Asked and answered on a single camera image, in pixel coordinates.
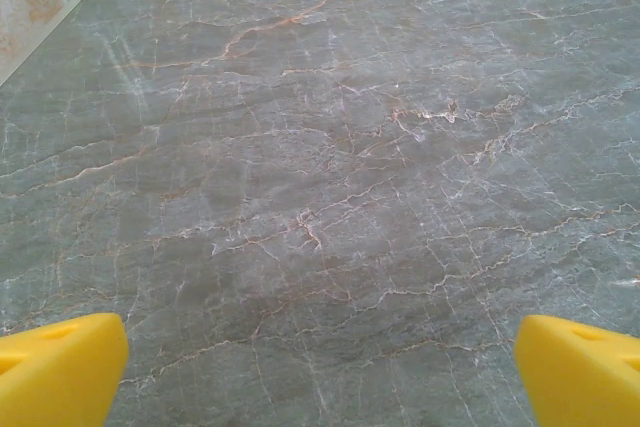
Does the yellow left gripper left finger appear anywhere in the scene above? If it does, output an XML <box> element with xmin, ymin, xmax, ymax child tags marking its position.
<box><xmin>0</xmin><ymin>312</ymin><xmax>130</xmax><ymax>427</ymax></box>

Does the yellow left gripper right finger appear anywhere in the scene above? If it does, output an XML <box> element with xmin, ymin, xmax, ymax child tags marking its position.
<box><xmin>514</xmin><ymin>314</ymin><xmax>640</xmax><ymax>427</ymax></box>

